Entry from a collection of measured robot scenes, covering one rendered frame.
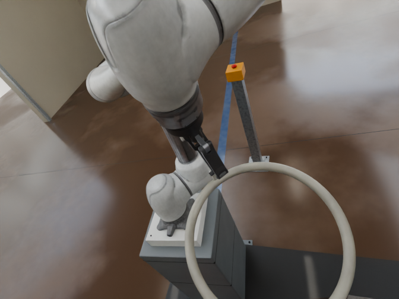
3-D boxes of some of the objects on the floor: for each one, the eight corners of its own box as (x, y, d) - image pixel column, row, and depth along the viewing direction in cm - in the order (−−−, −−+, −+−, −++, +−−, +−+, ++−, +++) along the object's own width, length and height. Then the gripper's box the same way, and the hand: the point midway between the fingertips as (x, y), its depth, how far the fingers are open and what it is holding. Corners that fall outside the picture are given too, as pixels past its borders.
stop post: (269, 156, 250) (249, 57, 179) (268, 171, 237) (246, 71, 166) (249, 156, 258) (223, 62, 187) (247, 171, 245) (218, 76, 174)
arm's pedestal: (183, 307, 178) (126, 266, 126) (194, 240, 212) (153, 185, 160) (252, 314, 162) (220, 270, 109) (252, 240, 196) (228, 180, 143)
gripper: (127, 79, 47) (164, 131, 66) (203, 175, 36) (221, 204, 55) (158, 57, 48) (186, 115, 67) (243, 145, 37) (246, 184, 56)
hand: (200, 154), depth 60 cm, fingers open, 13 cm apart
